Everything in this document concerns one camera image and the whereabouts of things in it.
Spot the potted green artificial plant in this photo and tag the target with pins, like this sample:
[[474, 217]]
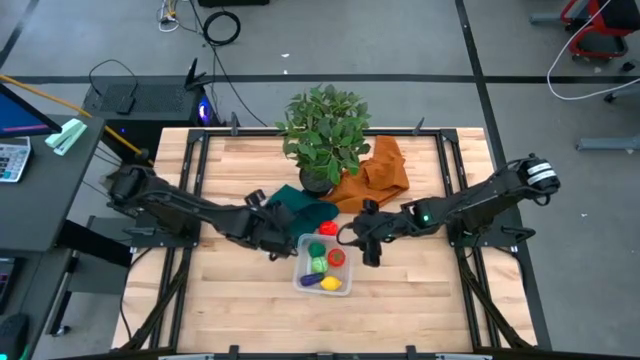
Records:
[[325, 135]]

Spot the green bell pepper toy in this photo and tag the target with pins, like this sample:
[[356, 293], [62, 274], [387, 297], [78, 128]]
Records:
[[316, 249]]

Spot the black computer mouse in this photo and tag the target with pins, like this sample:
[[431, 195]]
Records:
[[12, 340]]

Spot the light green cabbage toy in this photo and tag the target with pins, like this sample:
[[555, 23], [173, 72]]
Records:
[[319, 264]]

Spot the computer monitor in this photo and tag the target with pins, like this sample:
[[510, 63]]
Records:
[[20, 115]]

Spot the black computer tower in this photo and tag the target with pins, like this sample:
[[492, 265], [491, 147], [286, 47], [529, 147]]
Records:
[[155, 105]]

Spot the red and black chair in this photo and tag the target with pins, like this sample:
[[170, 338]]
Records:
[[600, 30]]

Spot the black wifi antenna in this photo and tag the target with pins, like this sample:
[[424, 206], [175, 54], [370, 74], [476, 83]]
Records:
[[192, 75]]

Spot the yellow pole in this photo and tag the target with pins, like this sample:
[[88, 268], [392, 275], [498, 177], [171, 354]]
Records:
[[60, 102]]

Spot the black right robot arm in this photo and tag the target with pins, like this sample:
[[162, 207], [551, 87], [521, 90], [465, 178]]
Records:
[[475, 200]]

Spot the black desk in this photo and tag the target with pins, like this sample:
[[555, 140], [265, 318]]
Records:
[[45, 200]]

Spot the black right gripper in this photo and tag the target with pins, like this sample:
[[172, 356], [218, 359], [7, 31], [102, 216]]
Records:
[[374, 230]]

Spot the clear plastic tupperware container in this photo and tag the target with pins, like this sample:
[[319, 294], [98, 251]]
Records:
[[345, 280]]

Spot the red tomato toy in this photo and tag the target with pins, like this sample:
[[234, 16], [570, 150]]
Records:
[[336, 257]]

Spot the yellow lemon toy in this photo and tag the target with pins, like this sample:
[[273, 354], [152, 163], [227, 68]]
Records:
[[331, 283]]

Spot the grey desk calculator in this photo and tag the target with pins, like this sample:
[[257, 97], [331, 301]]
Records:
[[12, 160]]

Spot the dark green cloth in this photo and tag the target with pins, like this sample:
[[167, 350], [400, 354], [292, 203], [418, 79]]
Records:
[[312, 210]]

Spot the grey chair base leg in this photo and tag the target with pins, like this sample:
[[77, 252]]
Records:
[[607, 144]]

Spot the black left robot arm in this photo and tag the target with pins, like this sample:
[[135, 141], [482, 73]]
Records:
[[190, 210]]

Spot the mint green stapler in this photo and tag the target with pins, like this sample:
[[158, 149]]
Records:
[[65, 137]]

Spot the purple eggplant toy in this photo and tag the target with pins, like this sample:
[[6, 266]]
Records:
[[311, 279]]

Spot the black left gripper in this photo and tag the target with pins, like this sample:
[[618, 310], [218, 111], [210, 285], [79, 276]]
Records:
[[265, 227]]

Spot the orange cloth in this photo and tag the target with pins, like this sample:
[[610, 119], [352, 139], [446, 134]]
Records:
[[380, 180]]

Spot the red bell pepper toy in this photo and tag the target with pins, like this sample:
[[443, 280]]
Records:
[[328, 228]]

